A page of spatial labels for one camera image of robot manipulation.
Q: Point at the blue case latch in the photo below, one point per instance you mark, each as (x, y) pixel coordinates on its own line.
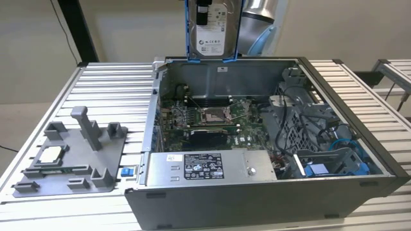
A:
(125, 172)

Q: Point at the slatted metal side table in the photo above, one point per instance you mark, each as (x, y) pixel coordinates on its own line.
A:
(398, 72)

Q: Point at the silver power supply unit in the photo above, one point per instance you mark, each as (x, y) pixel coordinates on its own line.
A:
(161, 173)

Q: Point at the green RAM stick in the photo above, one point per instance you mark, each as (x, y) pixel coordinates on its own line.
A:
(67, 170)

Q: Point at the black graphics card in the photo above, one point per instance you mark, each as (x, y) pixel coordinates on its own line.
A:
(207, 138)

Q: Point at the blue carrier in bay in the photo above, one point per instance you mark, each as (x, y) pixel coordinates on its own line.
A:
(317, 170)

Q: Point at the CPU socket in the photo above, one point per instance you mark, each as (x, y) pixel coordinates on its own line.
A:
(211, 116)

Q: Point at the silver CPU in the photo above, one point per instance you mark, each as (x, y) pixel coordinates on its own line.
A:
(51, 155)

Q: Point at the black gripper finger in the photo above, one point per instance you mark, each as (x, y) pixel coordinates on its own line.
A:
(203, 13)

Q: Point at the grey disk bay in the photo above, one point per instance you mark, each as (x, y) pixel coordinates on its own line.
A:
(341, 156)

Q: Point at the black table bracket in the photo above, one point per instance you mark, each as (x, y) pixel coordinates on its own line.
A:
(369, 78)

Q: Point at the grey parts rack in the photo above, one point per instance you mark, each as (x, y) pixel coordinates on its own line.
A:
(81, 156)

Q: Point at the hard disk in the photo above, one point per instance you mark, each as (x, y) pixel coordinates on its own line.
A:
(211, 36)

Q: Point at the green motherboard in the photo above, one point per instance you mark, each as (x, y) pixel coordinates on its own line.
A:
(247, 130)

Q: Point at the black RAM slot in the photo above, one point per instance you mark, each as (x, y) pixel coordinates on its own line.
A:
(210, 124)
(210, 97)

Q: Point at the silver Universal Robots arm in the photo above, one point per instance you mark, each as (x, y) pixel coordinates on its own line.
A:
(257, 29)

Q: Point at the black upright post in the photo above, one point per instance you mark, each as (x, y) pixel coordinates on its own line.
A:
(81, 29)

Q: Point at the dark grey PC case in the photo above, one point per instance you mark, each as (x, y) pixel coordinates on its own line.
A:
(225, 207)

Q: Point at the grey perforated drive cage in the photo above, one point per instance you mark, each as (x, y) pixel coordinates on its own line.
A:
(298, 134)

